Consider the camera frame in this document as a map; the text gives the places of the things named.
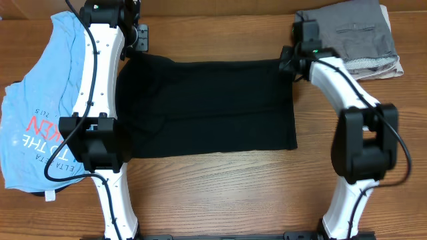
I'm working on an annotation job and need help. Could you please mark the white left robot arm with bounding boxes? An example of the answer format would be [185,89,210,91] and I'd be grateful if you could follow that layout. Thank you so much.
[59,0,146,239]

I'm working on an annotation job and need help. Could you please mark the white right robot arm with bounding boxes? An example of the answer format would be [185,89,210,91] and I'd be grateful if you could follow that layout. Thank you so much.
[279,20,398,239]

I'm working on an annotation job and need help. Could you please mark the light blue printed t-shirt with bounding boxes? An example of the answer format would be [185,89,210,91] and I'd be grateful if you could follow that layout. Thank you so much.
[1,11,85,201]

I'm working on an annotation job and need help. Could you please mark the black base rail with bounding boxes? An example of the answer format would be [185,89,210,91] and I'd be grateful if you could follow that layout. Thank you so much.
[79,229,377,240]

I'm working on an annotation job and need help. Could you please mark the folded grey trousers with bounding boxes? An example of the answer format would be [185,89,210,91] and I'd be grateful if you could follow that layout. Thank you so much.
[295,0,399,76]

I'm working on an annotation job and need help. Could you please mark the black t-shirt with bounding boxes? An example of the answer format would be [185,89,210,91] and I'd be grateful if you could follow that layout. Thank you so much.
[116,53,298,158]

